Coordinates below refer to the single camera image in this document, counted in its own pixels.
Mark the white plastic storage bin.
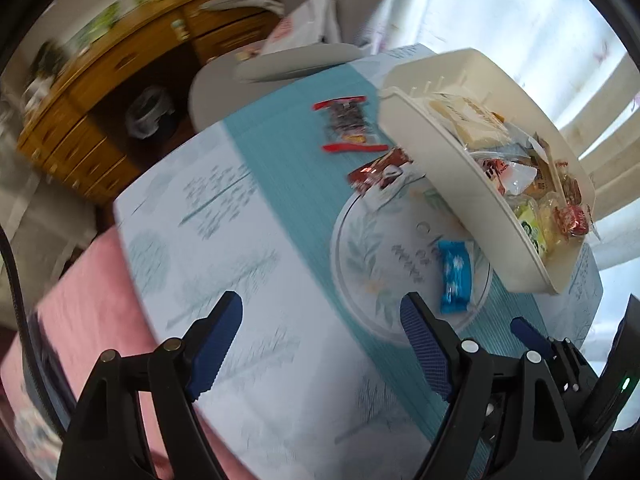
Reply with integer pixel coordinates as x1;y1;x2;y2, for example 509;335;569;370
378;49;596;294

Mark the wooden desk with drawers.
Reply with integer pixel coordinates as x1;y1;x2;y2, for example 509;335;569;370
17;0;278;205

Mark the green snack packet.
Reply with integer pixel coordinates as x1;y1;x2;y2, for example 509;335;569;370
513;197;555;261

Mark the grey office chair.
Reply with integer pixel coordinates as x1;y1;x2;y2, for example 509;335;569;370
189;44;363;132

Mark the red wrapped candy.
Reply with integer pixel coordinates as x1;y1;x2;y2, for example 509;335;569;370
553;204;589;237

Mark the white teal patterned tablecloth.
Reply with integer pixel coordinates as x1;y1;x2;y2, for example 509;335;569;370
115;45;602;479

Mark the blue snowflake snack packet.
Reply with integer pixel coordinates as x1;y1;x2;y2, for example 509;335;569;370
437;240;474;314

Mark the pink bed blanket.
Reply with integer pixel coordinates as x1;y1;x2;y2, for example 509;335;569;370
0;226;252;480

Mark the white plastic shopping bag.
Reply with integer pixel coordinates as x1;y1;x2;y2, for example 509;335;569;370
260;0;342;55

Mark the red-edged dark jerky packet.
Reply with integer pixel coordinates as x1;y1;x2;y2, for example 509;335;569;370
311;96;388;154

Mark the beige long snack bar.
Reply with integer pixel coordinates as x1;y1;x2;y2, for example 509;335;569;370
427;93;512;151

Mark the black trash bin bag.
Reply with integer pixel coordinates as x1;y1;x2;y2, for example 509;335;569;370
126;87;174;139

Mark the brown white snack packet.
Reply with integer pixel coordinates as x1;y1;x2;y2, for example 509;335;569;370
347;148;424;212

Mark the red white snack bag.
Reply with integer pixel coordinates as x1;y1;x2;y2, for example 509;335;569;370
476;158;538;196

